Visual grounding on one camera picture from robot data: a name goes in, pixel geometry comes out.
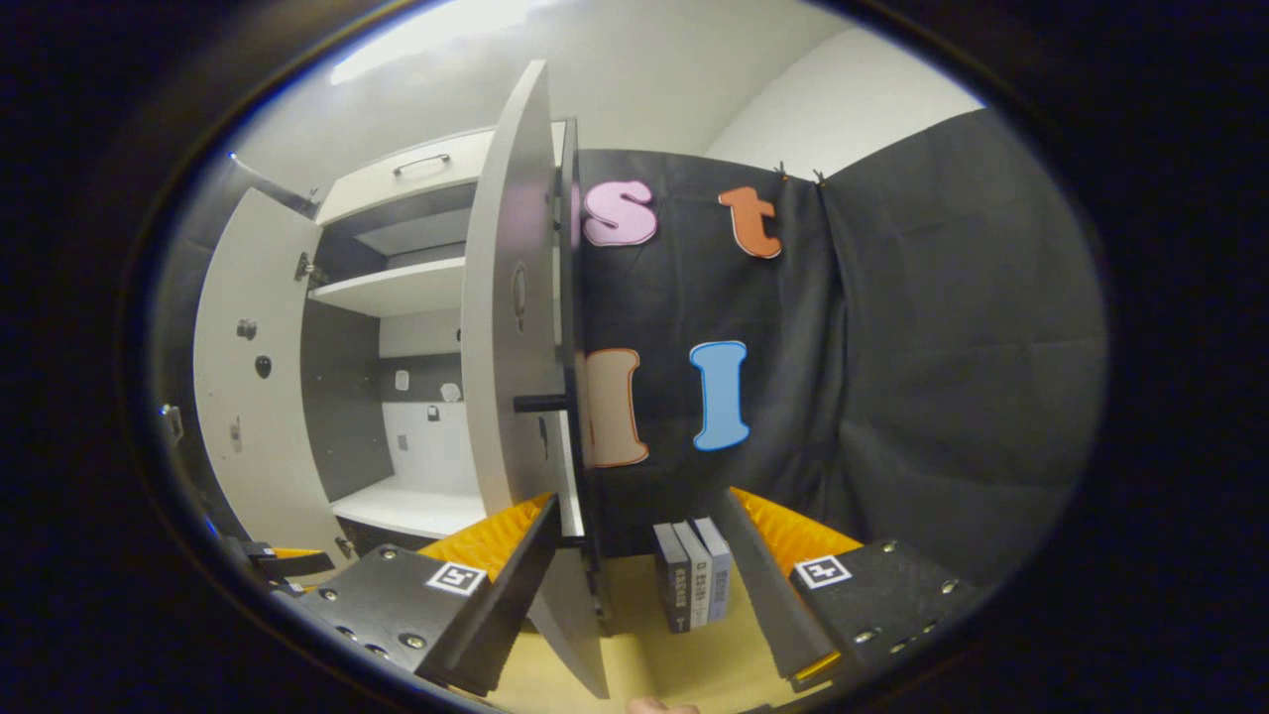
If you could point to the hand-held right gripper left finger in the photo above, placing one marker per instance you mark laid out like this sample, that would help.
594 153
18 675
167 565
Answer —
496 595

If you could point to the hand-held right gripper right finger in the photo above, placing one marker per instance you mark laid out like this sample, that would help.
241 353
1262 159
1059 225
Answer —
768 585

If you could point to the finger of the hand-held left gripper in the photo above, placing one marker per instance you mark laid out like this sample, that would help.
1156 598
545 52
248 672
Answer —
288 565
289 588

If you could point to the white and grey cabinet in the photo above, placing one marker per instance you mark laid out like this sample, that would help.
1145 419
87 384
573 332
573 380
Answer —
342 397

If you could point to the white cabinet door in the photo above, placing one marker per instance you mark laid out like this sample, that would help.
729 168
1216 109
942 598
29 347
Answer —
278 278
506 198

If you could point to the metal door hinge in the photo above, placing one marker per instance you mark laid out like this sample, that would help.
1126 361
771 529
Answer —
305 270

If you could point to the white cabinet shelf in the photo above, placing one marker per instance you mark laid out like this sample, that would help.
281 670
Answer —
397 288

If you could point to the dark blue book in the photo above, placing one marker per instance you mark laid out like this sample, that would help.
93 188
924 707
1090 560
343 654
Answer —
674 585

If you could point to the black backdrop cloth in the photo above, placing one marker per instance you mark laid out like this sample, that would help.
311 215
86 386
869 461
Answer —
942 347

